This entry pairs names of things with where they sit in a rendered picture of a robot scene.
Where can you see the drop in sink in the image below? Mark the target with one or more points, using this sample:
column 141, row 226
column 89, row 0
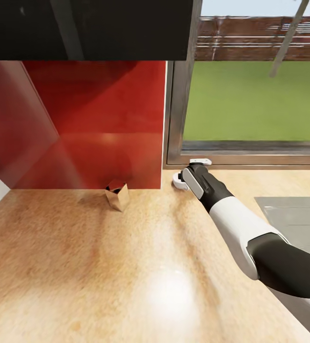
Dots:
column 290, row 216

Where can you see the shelf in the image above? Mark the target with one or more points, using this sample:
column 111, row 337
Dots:
column 95, row 30

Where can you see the coffee cup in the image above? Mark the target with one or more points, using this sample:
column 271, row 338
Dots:
column 179, row 184

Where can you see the countertop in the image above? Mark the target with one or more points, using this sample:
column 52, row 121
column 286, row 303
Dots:
column 75, row 270

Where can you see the fixed window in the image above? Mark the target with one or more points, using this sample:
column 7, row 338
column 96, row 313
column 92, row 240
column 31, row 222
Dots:
column 242, row 97

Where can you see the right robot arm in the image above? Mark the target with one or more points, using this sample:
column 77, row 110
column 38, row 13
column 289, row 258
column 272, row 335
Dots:
column 260, row 251

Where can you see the water glass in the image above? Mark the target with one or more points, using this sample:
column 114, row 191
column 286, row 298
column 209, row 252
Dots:
column 117, row 193

